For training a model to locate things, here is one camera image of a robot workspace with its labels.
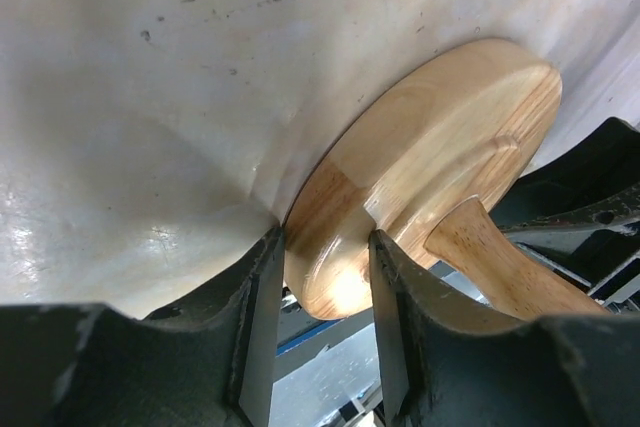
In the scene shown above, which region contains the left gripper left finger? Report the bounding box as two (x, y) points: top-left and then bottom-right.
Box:
(1, 227), (284, 426)

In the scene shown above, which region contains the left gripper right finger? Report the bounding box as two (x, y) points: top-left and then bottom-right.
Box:
(369, 230), (639, 426)

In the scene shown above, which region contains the wooden hat stand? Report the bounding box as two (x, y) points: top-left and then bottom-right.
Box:
(284, 39), (602, 320)

